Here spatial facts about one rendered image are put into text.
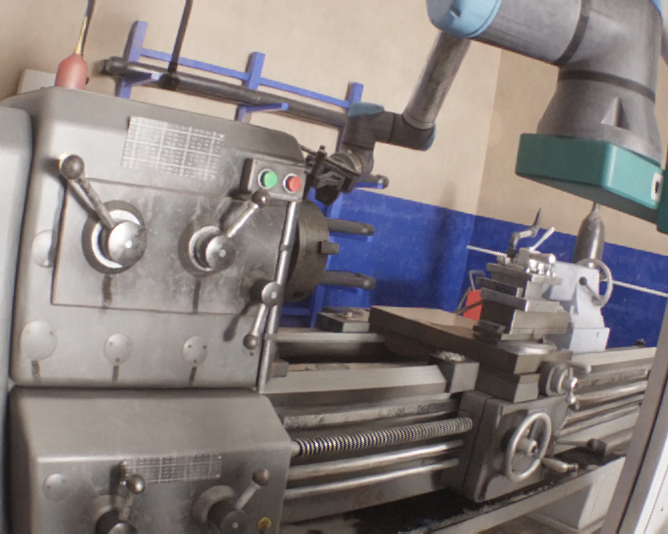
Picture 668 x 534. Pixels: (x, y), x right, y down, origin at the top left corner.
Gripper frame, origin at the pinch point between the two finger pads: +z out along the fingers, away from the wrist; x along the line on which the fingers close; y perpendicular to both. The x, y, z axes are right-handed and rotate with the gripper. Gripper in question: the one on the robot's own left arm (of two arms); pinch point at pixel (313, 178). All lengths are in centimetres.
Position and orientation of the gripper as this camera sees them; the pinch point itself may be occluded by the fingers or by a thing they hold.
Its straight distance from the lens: 159.7
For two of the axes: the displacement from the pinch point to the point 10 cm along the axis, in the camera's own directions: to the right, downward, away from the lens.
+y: 3.8, -8.5, -3.7
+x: 8.7, 4.6, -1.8
